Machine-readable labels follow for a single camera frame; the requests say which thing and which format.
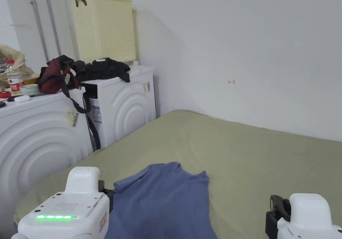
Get white washing machine with bags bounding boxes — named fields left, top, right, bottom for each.
left=0, top=44, right=95, bottom=239

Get blue shirt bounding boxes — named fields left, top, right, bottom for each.
left=104, top=161, right=218, bottom=239

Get grey wall pipe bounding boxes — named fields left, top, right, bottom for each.
left=28, top=0, right=48, bottom=62
left=43, top=0, right=62, bottom=57

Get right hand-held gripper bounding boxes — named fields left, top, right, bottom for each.
left=265, top=193, right=342, bottom=239

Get bed with pale green sheet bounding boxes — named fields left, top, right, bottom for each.
left=13, top=109, right=342, bottom=239

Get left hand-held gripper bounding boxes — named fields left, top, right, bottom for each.
left=10, top=166, right=115, bottom=239

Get white washing machine with basket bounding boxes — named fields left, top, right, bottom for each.
left=70, top=0, right=157, bottom=152

